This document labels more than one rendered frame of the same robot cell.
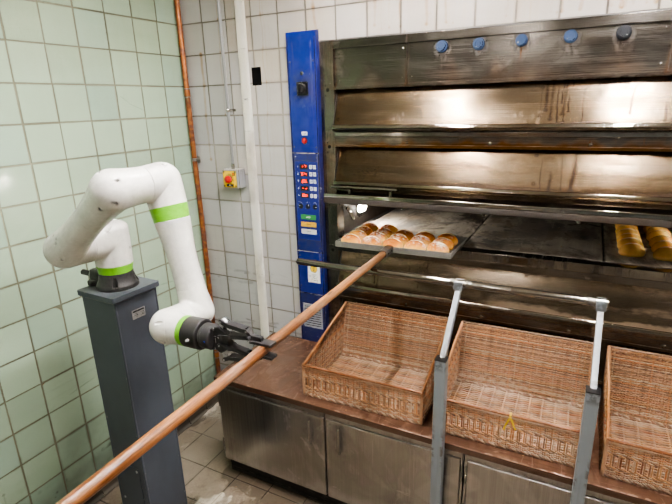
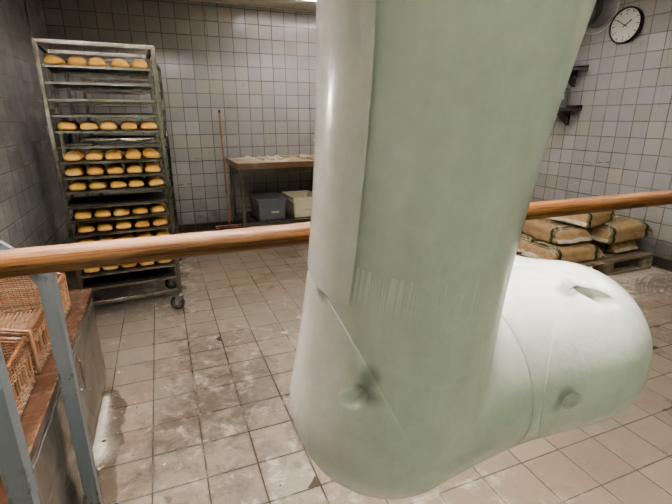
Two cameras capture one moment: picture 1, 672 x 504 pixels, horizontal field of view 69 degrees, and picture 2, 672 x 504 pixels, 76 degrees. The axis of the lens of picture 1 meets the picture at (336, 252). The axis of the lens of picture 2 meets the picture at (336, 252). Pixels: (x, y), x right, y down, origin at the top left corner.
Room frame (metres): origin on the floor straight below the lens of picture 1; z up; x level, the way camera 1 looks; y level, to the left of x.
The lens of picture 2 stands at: (1.65, 0.57, 1.34)
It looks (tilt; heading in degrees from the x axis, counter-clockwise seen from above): 17 degrees down; 221
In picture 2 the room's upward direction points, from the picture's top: straight up
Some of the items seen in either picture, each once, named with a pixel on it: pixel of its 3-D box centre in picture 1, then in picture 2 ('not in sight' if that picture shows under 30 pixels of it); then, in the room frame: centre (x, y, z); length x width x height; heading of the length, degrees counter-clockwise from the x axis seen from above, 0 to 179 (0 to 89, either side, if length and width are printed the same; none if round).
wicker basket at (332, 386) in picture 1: (378, 355); not in sight; (1.99, -0.18, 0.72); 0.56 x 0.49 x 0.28; 64
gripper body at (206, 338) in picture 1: (217, 337); not in sight; (1.27, 0.35, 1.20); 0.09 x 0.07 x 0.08; 64
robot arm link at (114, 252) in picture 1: (108, 246); not in sight; (1.71, 0.83, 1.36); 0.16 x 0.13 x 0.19; 146
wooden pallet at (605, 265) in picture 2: not in sight; (569, 256); (-2.84, -0.28, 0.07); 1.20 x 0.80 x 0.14; 152
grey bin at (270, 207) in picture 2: not in sight; (267, 205); (-1.68, -3.36, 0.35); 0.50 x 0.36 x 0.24; 62
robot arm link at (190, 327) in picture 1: (198, 332); not in sight; (1.30, 0.41, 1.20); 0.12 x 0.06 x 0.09; 154
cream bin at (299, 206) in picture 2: not in sight; (301, 203); (-2.05, -3.17, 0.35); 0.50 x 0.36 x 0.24; 64
